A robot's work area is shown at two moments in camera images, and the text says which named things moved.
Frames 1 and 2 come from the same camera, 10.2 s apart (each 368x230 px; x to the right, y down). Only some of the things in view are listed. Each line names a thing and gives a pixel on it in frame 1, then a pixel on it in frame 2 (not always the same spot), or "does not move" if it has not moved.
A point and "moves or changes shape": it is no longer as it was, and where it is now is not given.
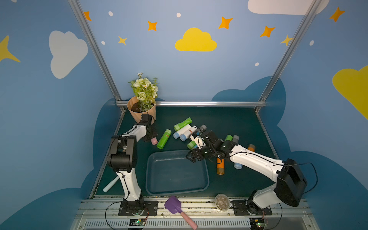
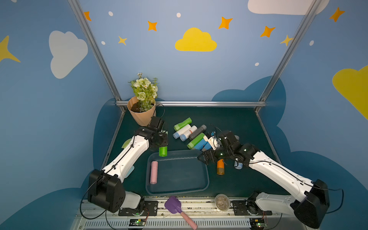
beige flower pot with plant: (144, 102) does not move
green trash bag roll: (164, 139) moves or changes shape
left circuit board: (137, 222) does not move
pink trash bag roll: (154, 141) moves or changes shape
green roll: (182, 124) does not move
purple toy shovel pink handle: (174, 205) does not move
